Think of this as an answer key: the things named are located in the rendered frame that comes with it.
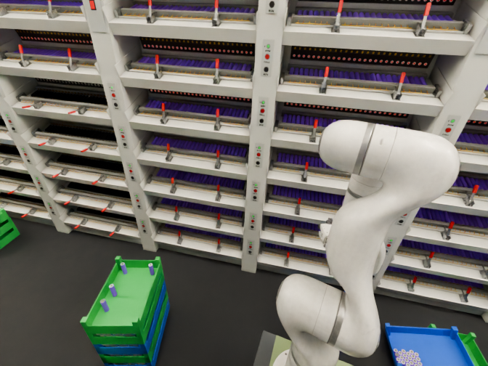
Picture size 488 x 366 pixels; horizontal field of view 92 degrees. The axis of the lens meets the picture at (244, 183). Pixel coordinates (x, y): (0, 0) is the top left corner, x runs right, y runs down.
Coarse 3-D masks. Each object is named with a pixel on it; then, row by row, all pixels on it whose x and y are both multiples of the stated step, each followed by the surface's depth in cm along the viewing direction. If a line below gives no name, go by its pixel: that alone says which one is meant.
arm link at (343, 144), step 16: (336, 128) 44; (352, 128) 42; (368, 128) 42; (320, 144) 46; (336, 144) 43; (352, 144) 42; (368, 144) 41; (336, 160) 44; (352, 160) 42; (352, 176) 62; (368, 192) 59
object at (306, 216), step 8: (264, 200) 125; (272, 200) 129; (264, 208) 126; (272, 208) 126; (280, 208) 126; (288, 208) 126; (312, 208) 125; (320, 208) 125; (280, 216) 126; (288, 216) 125; (296, 216) 123; (304, 216) 122; (312, 216) 122; (320, 216) 122; (328, 216) 122
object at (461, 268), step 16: (400, 256) 127; (416, 256) 127; (432, 256) 120; (448, 256) 124; (464, 256) 124; (480, 256) 124; (432, 272) 123; (448, 272) 121; (464, 272) 121; (480, 272) 120
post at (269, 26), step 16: (288, 0) 88; (272, 16) 82; (256, 32) 86; (272, 32) 84; (256, 48) 88; (256, 64) 91; (272, 64) 90; (256, 80) 94; (272, 80) 92; (256, 96) 97; (272, 96) 95; (256, 112) 100; (272, 112) 99; (256, 128) 103; (256, 176) 116; (256, 208) 126; (256, 224) 131; (256, 240) 137; (256, 256) 144
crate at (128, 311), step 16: (112, 272) 105; (128, 272) 111; (144, 272) 111; (160, 272) 112; (128, 288) 104; (144, 288) 104; (96, 304) 93; (112, 304) 97; (128, 304) 98; (144, 304) 98; (96, 320) 92; (112, 320) 92; (128, 320) 92; (144, 320) 92
